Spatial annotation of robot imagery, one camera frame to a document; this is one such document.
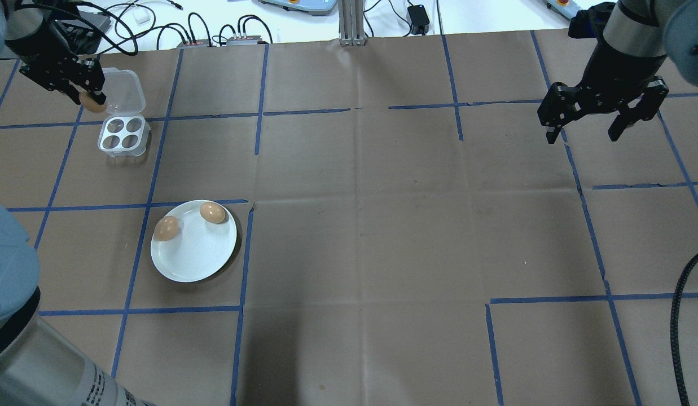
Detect black power adapter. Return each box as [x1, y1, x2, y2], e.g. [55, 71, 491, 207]
[407, 5, 432, 36]

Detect black hub cable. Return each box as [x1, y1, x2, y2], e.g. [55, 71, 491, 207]
[235, 15, 274, 43]
[157, 12, 213, 46]

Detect black adapter cable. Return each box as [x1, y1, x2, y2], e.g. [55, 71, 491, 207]
[363, 0, 410, 22]

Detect grey monitor stand base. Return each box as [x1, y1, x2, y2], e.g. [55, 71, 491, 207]
[55, 11, 113, 36]

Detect aluminium vertical post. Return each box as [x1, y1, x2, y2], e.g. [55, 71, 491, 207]
[337, 0, 367, 47]

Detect blue grey teach pendant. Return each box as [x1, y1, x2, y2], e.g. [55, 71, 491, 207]
[543, 0, 587, 20]
[257, 0, 338, 16]

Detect clear plastic egg tray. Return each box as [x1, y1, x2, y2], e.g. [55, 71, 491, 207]
[96, 68, 152, 160]

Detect brown egg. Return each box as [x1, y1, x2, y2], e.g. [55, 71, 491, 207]
[199, 202, 227, 224]
[78, 90, 108, 113]
[153, 215, 181, 242]

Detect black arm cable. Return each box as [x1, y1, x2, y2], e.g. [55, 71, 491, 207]
[669, 247, 698, 406]
[21, 0, 141, 57]

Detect white round plate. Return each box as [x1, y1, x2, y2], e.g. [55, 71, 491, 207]
[150, 200, 238, 283]

